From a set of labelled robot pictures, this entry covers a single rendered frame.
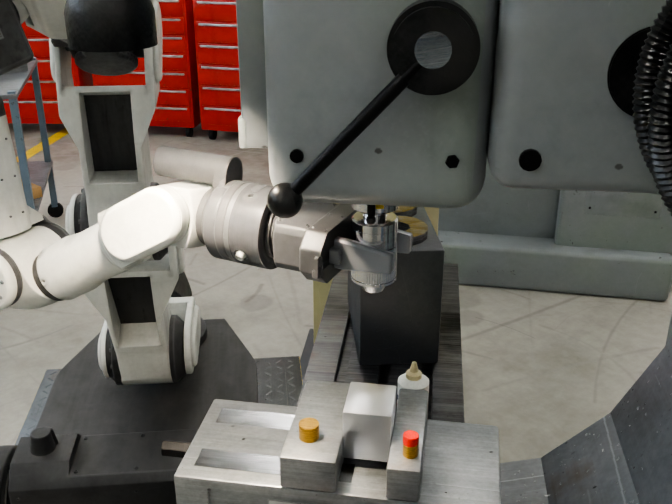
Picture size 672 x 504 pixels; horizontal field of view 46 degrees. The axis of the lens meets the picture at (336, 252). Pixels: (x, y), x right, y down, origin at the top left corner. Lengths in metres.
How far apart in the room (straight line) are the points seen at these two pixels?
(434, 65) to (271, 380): 1.60
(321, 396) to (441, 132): 0.40
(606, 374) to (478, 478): 2.17
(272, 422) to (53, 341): 2.36
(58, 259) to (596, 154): 0.62
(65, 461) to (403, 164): 1.08
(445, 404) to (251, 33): 0.61
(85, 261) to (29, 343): 2.33
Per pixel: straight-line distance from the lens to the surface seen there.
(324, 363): 1.22
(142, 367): 1.70
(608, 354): 3.18
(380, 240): 0.78
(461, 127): 0.67
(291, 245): 0.80
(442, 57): 0.62
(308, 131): 0.67
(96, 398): 1.83
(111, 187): 1.43
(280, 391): 2.09
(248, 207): 0.83
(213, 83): 5.59
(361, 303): 1.16
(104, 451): 1.64
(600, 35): 0.64
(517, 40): 0.63
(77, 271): 0.98
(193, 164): 0.88
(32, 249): 1.05
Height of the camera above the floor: 1.56
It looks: 24 degrees down
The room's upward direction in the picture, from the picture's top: straight up
